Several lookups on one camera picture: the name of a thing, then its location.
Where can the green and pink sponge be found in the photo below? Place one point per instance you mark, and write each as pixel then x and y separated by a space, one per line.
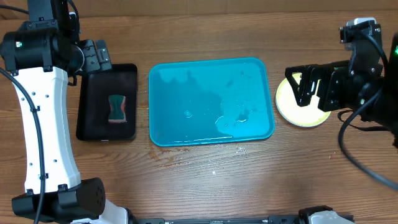
pixel 117 109

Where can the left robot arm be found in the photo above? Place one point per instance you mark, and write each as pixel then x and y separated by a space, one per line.
pixel 41 60

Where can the yellow-green plate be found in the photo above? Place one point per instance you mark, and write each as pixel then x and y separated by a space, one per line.
pixel 306 116

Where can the black plastic tray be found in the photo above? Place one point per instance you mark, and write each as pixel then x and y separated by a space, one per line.
pixel 94 108

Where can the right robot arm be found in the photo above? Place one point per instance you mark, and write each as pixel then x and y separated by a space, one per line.
pixel 384 109

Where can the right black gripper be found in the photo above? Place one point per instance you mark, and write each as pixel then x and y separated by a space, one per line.
pixel 302 91

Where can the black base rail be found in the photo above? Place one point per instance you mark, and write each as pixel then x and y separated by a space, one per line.
pixel 313 215

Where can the teal plastic tray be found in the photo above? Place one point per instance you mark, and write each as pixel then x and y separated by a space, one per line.
pixel 209 102

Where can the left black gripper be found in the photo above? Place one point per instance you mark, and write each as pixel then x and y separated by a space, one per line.
pixel 91 53

